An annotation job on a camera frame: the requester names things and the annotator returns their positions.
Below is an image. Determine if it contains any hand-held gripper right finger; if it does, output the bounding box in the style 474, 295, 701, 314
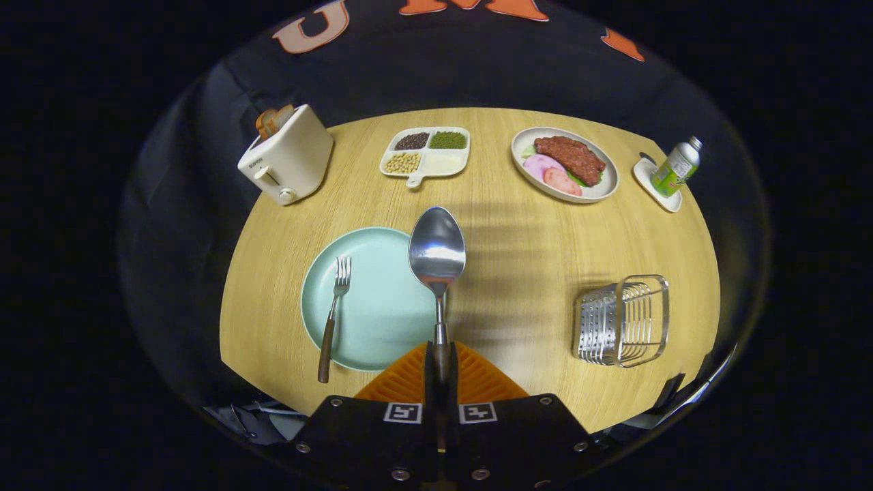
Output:
447, 341, 595, 486

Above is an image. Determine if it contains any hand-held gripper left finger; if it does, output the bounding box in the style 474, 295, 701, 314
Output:
290, 341, 439, 486

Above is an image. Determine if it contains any spoon with wooden handle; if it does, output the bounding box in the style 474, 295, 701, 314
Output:
407, 205, 467, 454

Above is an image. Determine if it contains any light green plate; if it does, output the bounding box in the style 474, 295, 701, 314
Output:
300, 226, 441, 373

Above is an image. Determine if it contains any pink ham slice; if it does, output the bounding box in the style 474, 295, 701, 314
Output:
522, 153, 567, 185
542, 167, 584, 198

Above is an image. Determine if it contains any white oval plate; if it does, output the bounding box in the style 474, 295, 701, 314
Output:
510, 126, 620, 205

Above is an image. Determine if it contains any green lettuce leaf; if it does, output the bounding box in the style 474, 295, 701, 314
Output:
521, 143, 606, 189

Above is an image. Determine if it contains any yellow soybeans heap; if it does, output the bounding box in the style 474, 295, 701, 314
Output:
383, 151, 422, 175

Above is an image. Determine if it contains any small white dish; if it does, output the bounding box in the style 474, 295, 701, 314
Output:
632, 153, 683, 214

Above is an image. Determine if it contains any white divided tray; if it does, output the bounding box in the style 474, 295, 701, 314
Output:
379, 125, 472, 190

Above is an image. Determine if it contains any brown steak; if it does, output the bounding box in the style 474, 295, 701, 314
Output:
533, 135, 607, 188

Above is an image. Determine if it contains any white toaster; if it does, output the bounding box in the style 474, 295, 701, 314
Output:
237, 104, 336, 207

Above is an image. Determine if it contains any green beans heap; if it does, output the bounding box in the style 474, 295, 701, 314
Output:
428, 130, 469, 151

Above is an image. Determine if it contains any green labelled bottle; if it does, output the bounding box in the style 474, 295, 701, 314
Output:
650, 134, 704, 199

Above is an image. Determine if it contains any fork with wooden handle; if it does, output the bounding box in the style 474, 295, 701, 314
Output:
316, 255, 353, 385

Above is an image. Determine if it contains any metal wire rack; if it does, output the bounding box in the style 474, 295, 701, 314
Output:
572, 273, 671, 370

